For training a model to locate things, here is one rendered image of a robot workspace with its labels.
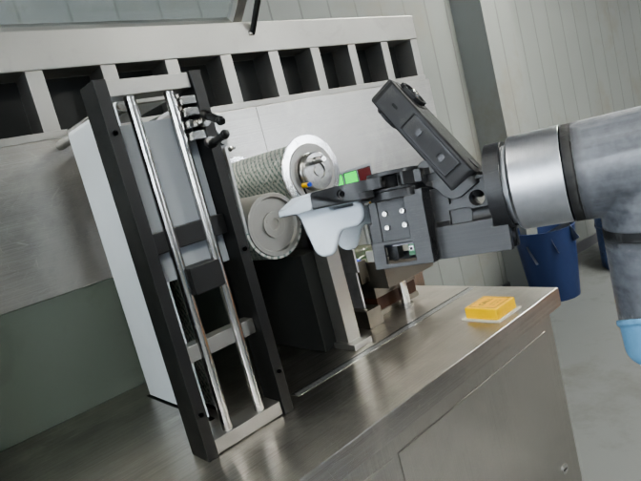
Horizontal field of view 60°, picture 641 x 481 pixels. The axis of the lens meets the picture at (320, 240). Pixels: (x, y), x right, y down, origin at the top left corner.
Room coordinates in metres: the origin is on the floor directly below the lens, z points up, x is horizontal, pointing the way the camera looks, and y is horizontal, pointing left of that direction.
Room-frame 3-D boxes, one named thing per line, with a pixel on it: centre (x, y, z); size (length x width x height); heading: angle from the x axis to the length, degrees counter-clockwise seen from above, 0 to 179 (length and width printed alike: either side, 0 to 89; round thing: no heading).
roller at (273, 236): (1.13, 0.16, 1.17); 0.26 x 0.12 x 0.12; 40
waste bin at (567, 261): (3.55, -1.45, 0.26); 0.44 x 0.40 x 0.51; 38
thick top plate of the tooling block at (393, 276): (1.35, -0.05, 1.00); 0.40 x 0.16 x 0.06; 40
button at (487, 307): (1.04, -0.29, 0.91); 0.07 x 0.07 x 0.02; 40
